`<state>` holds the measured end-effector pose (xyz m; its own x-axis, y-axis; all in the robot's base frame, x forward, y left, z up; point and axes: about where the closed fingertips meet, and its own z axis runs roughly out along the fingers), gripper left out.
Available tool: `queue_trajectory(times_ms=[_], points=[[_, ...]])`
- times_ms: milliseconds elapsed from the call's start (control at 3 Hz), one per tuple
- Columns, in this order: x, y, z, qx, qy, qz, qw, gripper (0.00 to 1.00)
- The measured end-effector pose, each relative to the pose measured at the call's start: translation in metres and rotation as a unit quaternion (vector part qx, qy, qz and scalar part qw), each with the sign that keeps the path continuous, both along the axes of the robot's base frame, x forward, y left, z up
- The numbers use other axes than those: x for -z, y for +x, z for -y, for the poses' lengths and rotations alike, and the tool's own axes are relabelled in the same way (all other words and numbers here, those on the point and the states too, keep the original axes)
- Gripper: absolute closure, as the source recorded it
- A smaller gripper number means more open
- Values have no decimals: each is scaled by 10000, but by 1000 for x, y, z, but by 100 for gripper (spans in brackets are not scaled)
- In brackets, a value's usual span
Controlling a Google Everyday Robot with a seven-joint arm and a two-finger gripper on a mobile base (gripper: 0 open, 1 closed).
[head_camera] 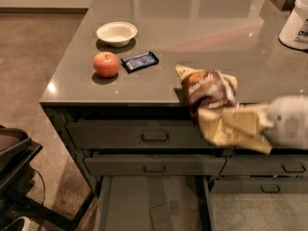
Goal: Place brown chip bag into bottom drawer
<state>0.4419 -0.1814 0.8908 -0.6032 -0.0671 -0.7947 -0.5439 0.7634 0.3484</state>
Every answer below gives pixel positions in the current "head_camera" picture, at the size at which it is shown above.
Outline red apple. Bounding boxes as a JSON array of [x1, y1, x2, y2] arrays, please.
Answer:
[[93, 52, 119, 78]]

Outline middle right grey drawer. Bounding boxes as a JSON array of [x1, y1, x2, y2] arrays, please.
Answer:
[[221, 155, 308, 176]]

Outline grey drawer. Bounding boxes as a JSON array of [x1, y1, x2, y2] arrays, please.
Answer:
[[66, 120, 212, 150], [221, 155, 308, 176], [84, 154, 225, 176], [211, 178, 308, 193]]

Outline bottom right grey drawer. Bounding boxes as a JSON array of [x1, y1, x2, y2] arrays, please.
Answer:
[[211, 178, 308, 193]]

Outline top left grey drawer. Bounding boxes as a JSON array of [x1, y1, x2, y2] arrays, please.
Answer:
[[66, 120, 212, 150]]

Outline blue snack bar wrapper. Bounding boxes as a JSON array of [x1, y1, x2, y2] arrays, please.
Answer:
[[121, 51, 159, 73]]

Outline white paper bowl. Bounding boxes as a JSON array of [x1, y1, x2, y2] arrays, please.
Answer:
[[96, 22, 138, 47]]

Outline black cable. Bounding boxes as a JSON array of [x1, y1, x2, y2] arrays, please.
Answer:
[[30, 167, 46, 207]]

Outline white shoe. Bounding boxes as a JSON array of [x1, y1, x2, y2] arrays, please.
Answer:
[[2, 217, 31, 231]]

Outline white plastic canister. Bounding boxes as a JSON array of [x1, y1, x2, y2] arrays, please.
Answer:
[[279, 0, 308, 50]]

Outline brown chip bag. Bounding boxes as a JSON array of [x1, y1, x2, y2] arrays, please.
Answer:
[[174, 64, 273, 156]]

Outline black cart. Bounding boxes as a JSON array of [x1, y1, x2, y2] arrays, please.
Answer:
[[0, 126, 94, 231]]

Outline open bottom left drawer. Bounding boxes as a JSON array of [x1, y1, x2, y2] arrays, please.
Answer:
[[93, 176, 216, 231]]

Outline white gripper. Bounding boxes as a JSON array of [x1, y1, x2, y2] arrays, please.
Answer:
[[222, 95, 308, 150]]

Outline middle left grey drawer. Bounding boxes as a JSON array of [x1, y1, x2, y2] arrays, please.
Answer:
[[84, 154, 225, 176]]

